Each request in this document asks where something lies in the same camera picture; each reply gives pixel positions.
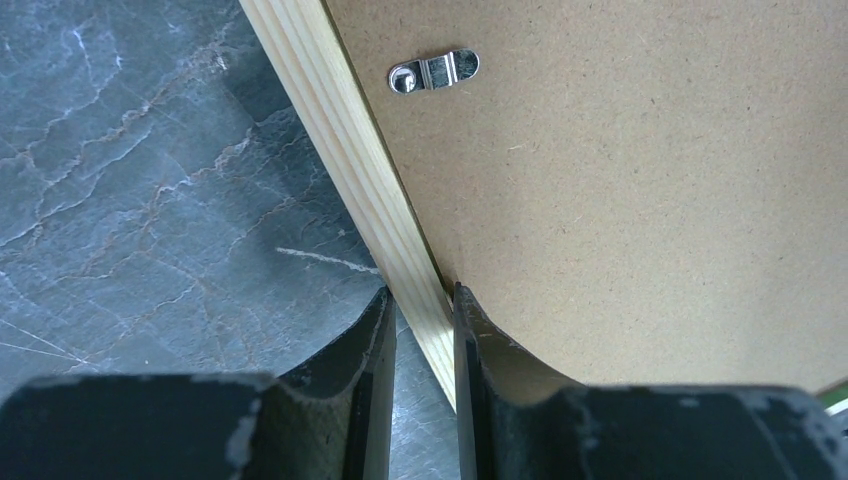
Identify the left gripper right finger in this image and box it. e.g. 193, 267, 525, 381
453, 285, 847, 479

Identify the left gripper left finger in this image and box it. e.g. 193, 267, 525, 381
1, 288, 396, 479

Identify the brown frame backing board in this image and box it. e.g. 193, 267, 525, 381
324, 0, 848, 392

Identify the light wooden picture frame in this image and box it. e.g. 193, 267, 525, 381
238, 0, 848, 415

